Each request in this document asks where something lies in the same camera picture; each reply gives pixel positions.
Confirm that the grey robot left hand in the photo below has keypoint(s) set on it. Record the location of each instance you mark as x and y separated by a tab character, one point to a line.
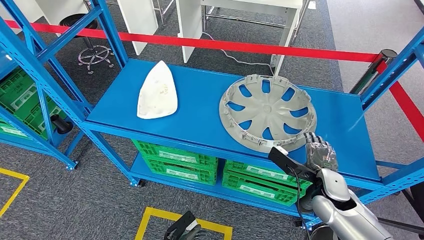
195	234

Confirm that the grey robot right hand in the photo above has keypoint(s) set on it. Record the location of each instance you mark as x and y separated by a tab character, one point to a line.
321	154

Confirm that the grey plastic wheel hubcap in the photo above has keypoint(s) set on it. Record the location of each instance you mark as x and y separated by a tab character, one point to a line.
268	109

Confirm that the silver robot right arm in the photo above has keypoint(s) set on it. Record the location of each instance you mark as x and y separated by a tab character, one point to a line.
336	187

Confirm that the blue metal shelf rack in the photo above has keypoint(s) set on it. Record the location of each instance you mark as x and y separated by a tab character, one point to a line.
61	159
198	109

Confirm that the white iron-shaped plastic part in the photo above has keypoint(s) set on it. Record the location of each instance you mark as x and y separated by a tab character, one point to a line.
157	92

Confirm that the red barrier belt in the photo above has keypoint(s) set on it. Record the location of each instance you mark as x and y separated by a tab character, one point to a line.
407	102
205	43

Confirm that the white power strip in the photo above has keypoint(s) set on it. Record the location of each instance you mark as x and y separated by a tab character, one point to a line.
273	60

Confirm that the black office chair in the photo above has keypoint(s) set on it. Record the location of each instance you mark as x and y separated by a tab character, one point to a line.
418	205

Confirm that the small white floor plate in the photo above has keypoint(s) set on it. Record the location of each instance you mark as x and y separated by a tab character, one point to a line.
311	3

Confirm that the black cylindrical object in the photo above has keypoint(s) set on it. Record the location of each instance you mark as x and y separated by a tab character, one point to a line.
60	124

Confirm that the black stool chrome base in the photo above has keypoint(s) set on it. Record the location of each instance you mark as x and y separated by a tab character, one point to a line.
94	54

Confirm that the white desk side panel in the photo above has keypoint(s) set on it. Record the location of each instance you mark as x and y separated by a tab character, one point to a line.
139	20

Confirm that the white cabinet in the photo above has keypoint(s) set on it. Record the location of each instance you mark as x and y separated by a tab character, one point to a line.
59	6

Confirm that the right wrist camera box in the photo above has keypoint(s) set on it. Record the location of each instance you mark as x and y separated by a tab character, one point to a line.
286	162

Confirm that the black barrier post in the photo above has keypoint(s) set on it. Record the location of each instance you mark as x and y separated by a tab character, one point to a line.
367	76

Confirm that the white desk metal frame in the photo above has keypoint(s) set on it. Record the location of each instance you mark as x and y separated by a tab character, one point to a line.
190	26

